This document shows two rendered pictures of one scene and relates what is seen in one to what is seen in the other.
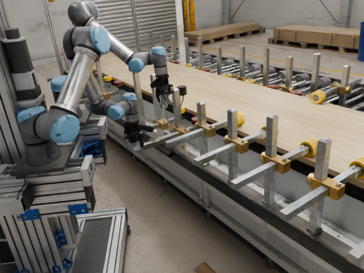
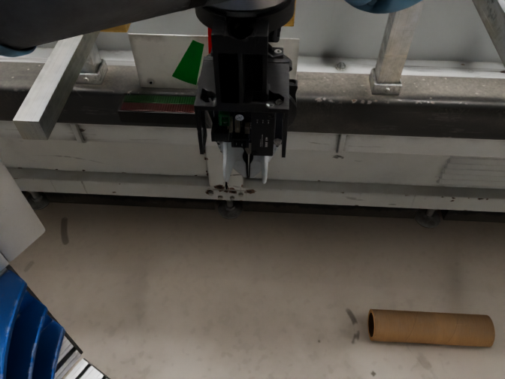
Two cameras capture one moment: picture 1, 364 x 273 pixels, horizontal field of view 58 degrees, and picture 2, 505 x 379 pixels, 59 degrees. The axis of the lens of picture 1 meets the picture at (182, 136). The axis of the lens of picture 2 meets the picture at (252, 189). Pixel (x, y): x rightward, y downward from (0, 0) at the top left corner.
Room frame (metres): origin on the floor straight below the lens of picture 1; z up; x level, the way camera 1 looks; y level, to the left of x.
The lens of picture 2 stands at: (1.53, 0.51, 1.18)
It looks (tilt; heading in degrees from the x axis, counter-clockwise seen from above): 51 degrees down; 306
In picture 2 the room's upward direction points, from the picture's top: straight up
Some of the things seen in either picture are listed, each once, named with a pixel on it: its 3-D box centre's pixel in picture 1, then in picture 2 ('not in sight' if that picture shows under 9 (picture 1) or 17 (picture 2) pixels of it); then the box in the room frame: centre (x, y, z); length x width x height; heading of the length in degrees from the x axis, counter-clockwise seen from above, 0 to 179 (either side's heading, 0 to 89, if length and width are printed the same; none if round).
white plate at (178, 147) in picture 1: (174, 143); (215, 65); (1.93, 0.05, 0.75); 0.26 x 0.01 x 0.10; 33
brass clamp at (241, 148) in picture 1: (235, 143); not in sight; (1.48, -0.27, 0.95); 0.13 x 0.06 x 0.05; 33
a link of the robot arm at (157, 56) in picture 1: (158, 57); not in sight; (1.89, 0.09, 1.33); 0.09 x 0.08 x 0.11; 83
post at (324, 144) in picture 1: (318, 192); not in sight; (1.08, -0.52, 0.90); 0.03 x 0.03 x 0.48; 33
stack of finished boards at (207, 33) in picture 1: (222, 30); not in sight; (10.38, -1.50, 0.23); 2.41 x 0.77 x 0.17; 124
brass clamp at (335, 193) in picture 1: (324, 185); not in sight; (1.06, -0.54, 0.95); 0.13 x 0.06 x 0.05; 33
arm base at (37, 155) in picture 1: (41, 147); not in sight; (1.33, 0.62, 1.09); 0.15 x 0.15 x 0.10
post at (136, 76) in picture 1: (139, 100); not in sight; (2.35, 0.29, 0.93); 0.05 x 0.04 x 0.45; 33
